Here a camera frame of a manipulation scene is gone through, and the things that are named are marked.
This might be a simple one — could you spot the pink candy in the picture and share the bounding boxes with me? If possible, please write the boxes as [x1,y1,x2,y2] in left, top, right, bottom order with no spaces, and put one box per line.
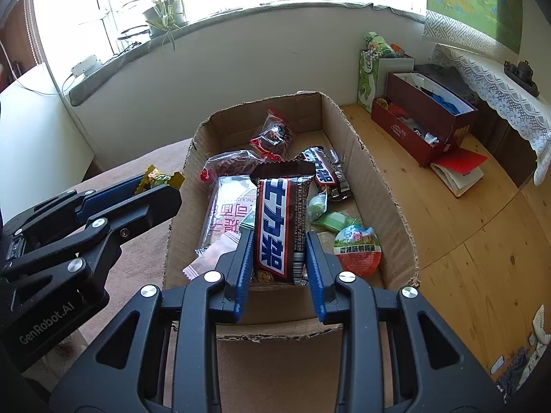
[182,231,241,280]

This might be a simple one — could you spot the large pink bread package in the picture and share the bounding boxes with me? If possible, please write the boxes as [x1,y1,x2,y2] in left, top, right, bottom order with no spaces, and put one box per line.
[195,175,257,255]

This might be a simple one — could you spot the green candy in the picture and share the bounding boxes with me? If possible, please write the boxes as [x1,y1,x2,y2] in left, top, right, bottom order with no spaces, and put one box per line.
[239,211,256,230]

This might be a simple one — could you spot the light green candy packet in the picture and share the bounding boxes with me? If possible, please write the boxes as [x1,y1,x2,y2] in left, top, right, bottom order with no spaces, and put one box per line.
[307,191,362,233]

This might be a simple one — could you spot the yellow snack packet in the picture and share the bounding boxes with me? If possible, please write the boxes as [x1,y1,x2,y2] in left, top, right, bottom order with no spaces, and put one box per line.
[135,165,185,195]

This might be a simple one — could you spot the dark potted plant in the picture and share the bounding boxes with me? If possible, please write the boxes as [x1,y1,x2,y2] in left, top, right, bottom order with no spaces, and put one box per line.
[143,0,188,50]

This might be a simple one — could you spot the clear red-edged dried fruit bag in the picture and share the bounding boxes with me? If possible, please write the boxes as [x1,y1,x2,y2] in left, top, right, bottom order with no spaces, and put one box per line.
[199,149,264,183]

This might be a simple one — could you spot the red cover notebook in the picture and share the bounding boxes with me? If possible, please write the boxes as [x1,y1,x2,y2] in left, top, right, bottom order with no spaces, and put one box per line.
[429,148,488,198]

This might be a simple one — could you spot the brown Snickers bar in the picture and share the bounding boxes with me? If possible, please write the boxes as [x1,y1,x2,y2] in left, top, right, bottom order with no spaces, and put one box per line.
[250,159,316,285]

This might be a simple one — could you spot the dark red shoe box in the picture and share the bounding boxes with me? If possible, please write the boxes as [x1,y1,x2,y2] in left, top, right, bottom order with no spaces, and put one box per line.
[371,72,477,167]

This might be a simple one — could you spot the white power adapter box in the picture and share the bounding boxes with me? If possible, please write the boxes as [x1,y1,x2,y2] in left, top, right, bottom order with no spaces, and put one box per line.
[71,55,103,77]

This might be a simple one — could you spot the green tissue box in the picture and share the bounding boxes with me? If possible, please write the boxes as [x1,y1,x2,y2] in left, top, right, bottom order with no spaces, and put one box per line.
[357,32,415,112]

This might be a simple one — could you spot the red green jelly cup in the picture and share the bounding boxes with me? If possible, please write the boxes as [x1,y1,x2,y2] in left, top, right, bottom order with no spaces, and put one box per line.
[333,225,383,279]

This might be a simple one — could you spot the pink table cloth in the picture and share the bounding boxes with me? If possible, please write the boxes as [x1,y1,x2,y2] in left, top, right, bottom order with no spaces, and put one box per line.
[23,139,190,392]

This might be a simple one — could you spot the white lace cloth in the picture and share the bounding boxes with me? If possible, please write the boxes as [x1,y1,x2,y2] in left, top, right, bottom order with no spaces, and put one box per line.
[421,10,551,186]

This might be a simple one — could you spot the brown cardboard box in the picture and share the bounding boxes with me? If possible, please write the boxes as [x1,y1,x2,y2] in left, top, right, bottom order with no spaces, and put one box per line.
[162,90,422,344]

